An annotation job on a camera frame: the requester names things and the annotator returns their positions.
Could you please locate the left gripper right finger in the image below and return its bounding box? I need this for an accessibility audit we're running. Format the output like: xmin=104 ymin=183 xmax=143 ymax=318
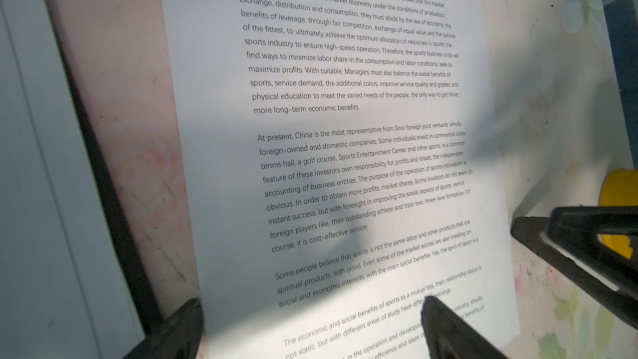
xmin=421 ymin=296 xmax=506 ymax=359

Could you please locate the orange black file folder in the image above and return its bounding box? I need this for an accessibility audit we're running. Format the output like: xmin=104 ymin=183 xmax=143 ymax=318
xmin=61 ymin=55 xmax=164 ymax=335

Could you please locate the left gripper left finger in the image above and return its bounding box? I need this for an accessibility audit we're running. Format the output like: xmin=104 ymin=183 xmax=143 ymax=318
xmin=124 ymin=298 xmax=204 ymax=359

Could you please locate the yellow pen cup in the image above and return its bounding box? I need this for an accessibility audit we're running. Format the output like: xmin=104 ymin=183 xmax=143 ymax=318
xmin=597 ymin=168 xmax=638 ymax=260

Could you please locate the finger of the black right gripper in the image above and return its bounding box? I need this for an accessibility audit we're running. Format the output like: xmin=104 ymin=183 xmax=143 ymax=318
xmin=511 ymin=206 xmax=637 ymax=328

